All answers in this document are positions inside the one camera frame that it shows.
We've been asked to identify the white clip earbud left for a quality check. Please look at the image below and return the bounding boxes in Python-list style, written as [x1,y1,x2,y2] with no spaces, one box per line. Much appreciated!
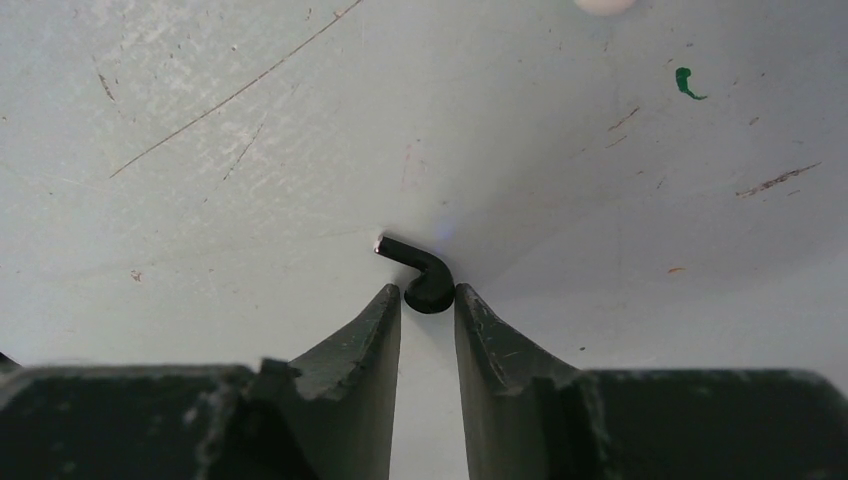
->
[574,0,636,17]

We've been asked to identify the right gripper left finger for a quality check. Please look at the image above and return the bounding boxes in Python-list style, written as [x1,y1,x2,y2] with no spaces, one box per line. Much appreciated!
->
[1,284,401,479]

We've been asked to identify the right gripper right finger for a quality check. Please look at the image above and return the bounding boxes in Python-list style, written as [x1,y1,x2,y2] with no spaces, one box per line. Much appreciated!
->
[454,284,847,479]

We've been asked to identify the black earbud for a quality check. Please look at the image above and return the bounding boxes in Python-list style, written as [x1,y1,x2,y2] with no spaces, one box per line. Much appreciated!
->
[374,234,455,315]

